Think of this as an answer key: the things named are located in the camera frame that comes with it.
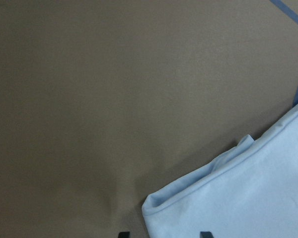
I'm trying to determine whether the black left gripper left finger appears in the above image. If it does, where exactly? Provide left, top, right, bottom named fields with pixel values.
left=118, top=232, right=130, bottom=238

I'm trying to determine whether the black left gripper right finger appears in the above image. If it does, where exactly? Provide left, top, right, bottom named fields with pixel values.
left=200, top=232, right=213, bottom=238

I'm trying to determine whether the light blue t-shirt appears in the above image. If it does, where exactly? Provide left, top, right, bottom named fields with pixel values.
left=142, top=104, right=298, bottom=238

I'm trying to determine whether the blue tape line lengthwise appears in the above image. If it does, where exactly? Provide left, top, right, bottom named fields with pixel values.
left=270, top=0, right=298, bottom=25

